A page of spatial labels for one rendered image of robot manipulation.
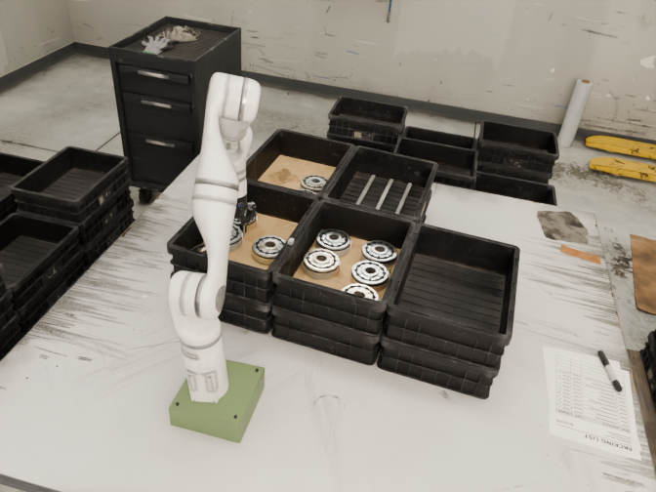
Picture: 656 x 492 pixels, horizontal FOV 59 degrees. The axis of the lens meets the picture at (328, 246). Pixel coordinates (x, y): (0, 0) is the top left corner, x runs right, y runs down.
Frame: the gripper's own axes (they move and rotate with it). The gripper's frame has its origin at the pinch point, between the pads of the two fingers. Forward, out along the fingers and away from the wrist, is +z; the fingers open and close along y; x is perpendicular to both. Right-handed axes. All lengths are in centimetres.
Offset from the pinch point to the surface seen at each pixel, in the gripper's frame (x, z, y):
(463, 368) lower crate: -70, 5, 27
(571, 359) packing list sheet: -78, 15, 65
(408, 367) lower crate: -60, 12, 20
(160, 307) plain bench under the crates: -4.6, 15.3, -25.7
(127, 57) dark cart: 152, -1, 17
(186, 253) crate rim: -12.1, -7.3, -19.3
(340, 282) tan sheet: -31.7, 2.3, 16.8
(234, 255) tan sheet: -7.3, 2.3, -3.5
